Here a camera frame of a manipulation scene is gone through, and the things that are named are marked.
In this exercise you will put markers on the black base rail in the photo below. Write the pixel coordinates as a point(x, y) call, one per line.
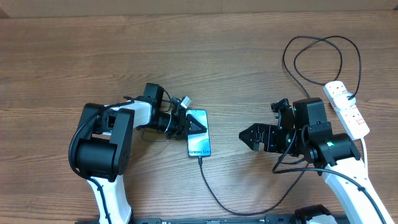
point(268, 219)

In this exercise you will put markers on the white charger adapter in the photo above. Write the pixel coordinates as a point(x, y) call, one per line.
point(344, 101)

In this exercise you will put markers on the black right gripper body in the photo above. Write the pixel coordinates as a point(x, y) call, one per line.
point(289, 141)

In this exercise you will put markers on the white power strip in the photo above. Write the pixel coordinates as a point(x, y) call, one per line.
point(351, 119)

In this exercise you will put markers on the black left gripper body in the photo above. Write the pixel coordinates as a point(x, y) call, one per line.
point(176, 129)

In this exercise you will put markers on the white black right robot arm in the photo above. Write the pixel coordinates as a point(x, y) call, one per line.
point(303, 130)

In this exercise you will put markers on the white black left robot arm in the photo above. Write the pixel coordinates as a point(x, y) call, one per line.
point(100, 148)

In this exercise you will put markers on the Samsung Galaxy smartphone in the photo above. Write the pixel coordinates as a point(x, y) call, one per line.
point(198, 145)

